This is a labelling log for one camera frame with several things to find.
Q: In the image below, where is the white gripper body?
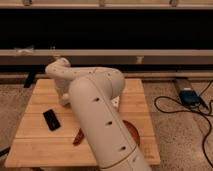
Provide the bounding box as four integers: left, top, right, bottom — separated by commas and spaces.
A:
55, 78, 70, 99

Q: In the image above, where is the black phone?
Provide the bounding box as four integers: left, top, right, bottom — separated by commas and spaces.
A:
43, 109, 60, 131

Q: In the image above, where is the white sponge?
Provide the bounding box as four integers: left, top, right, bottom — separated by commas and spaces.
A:
59, 94, 69, 106

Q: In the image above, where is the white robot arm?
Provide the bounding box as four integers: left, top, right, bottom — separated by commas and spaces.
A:
45, 58, 152, 171

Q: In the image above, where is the red chili pepper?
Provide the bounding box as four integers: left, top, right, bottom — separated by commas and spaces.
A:
73, 130, 84, 146

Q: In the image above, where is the wooden board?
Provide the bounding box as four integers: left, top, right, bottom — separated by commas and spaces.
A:
5, 79, 160, 168

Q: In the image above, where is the orange bowl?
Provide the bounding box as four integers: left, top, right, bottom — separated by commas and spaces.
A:
123, 120, 140, 147

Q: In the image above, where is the blue power adapter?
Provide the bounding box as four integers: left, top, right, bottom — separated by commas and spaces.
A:
179, 90, 200, 106

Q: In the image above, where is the black cable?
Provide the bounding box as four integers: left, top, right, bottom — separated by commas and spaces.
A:
153, 79, 213, 168

